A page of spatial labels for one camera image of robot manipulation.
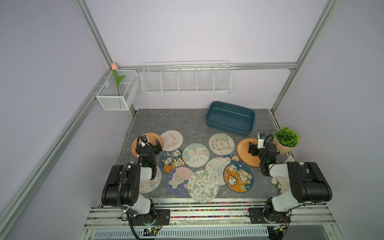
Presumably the white butterfly coaster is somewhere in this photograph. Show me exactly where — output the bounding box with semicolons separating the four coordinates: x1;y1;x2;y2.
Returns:
205;158;231;186

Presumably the green potted plant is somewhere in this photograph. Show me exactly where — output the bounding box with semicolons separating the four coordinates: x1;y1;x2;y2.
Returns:
273;127;300;155

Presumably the small blue coaster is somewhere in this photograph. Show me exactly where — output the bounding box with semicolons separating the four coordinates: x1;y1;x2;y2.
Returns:
223;154;241;163

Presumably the orange coaster left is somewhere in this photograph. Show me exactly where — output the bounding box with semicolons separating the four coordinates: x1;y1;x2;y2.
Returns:
131;132;164;160

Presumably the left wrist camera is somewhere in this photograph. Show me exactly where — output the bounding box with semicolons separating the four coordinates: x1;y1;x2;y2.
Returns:
139;135;150;147

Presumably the pink artificial tulip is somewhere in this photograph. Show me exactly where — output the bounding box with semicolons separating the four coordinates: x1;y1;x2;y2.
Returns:
111;63;125;96

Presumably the white mesh box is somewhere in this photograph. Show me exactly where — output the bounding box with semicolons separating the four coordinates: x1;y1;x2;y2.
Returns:
96;70;140;111

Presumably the orange coaster right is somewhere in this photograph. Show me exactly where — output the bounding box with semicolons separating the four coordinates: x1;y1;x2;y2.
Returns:
237;138;261;168

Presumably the green bunny coaster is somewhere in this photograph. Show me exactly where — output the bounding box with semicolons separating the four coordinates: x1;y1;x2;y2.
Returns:
182;143;210;168

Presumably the white wire basket shelf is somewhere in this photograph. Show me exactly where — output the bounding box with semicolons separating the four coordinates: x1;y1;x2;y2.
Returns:
141;61;232;95

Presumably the white sheep coaster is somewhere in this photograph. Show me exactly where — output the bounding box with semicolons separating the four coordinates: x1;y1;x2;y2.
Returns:
209;133;235;156

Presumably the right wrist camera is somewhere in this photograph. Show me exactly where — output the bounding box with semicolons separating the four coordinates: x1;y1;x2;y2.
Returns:
258;133;267;149

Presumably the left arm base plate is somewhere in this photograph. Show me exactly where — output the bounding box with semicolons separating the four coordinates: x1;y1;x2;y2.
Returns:
129;209;171;226

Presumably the pink striped bunny coaster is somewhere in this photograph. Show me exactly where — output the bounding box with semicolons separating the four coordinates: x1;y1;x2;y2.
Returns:
161;130;184;152

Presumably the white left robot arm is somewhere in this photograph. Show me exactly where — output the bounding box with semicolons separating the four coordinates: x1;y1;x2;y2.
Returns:
101;143;162;219

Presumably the white flowers bunny coaster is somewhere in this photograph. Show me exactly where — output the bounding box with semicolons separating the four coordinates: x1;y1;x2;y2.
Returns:
187;170;219;203

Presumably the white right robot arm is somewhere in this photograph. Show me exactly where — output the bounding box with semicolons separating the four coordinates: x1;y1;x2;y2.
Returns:
248;143;333;216

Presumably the purple pink bunny coaster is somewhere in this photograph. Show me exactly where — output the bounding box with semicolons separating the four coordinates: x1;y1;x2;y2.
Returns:
167;167;194;197

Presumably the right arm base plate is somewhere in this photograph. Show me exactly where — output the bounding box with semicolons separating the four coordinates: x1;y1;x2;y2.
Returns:
246;208;291;224

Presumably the teal plastic storage box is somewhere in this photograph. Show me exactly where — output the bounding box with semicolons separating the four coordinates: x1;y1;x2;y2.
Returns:
206;101;255;136

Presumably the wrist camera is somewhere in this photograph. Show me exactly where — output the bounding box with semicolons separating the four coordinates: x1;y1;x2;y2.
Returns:
258;133;267;149
139;135;150;147

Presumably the orange blue bears coaster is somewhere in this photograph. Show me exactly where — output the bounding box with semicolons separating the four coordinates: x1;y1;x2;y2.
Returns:
224;163;255;193

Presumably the white pink floral coaster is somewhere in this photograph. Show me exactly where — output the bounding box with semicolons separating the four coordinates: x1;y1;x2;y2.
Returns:
139;167;162;194

